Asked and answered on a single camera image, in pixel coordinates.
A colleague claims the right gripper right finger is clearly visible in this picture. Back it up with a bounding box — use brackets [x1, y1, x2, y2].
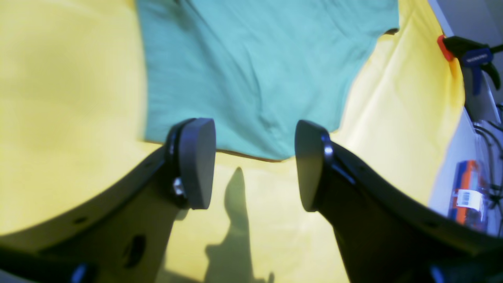
[295, 120, 502, 283]

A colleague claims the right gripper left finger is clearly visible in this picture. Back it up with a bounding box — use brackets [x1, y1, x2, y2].
[1, 118, 216, 283]

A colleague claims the blue clamp with red tip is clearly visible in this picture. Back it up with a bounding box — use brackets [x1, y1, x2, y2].
[437, 35, 503, 95]

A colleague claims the yellow tablecloth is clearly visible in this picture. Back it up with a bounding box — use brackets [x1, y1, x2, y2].
[1, 0, 465, 283]

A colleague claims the green T-shirt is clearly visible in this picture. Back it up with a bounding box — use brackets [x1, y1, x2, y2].
[136, 0, 400, 160]

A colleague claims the orange box with barcode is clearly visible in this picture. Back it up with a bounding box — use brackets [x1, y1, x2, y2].
[448, 160, 488, 233]

